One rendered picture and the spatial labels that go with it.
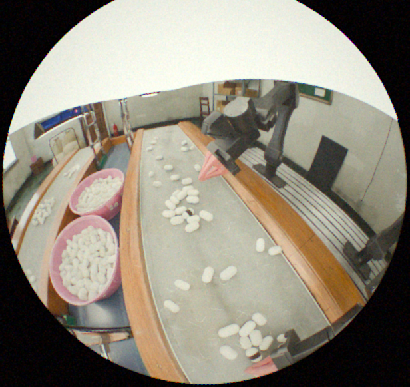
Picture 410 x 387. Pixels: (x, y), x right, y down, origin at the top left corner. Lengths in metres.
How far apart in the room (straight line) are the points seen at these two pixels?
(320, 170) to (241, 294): 2.08
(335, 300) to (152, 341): 0.37
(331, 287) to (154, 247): 0.43
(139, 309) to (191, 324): 0.10
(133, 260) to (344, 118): 2.24
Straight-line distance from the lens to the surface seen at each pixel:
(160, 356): 0.30
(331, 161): 2.16
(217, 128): 0.31
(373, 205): 2.27
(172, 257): 0.32
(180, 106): 4.83
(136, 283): 0.30
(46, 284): 0.50
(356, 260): 0.64
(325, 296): 0.38
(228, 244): 0.33
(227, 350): 0.29
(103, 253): 0.40
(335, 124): 2.14
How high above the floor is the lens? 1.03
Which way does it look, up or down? 38 degrees down
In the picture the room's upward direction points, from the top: straight up
